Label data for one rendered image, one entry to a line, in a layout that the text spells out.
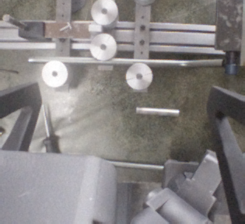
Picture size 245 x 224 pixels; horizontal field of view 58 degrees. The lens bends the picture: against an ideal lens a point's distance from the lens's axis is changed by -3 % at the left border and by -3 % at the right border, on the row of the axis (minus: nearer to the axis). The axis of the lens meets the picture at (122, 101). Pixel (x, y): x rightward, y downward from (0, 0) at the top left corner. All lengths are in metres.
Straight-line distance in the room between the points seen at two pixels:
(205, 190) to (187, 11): 0.38
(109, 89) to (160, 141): 0.17
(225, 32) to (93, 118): 0.33
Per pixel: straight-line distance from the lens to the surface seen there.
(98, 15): 0.45
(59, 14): 0.52
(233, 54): 0.41
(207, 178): 0.35
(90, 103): 0.53
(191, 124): 0.55
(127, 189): 1.28
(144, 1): 0.48
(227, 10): 0.41
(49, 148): 0.55
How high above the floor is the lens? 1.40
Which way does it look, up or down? 85 degrees down
